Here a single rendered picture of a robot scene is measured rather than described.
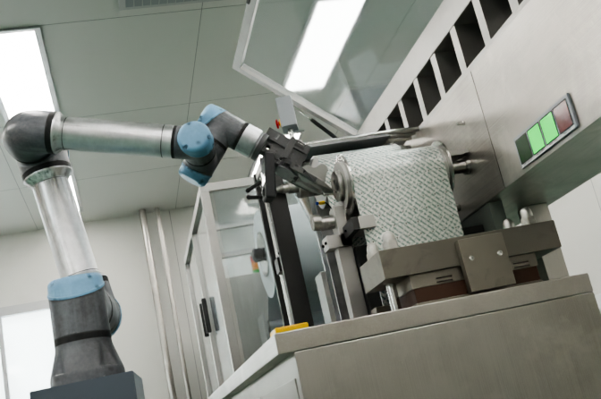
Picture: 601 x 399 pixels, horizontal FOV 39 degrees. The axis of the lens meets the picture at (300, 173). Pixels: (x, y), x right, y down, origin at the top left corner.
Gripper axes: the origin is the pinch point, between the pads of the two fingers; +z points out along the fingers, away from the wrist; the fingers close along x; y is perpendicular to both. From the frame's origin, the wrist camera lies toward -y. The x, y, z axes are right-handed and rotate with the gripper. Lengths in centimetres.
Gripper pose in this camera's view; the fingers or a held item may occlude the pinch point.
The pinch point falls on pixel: (325, 192)
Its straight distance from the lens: 203.7
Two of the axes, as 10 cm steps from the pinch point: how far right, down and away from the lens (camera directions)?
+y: 4.5, -8.2, 3.6
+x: -1.8, 3.2, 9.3
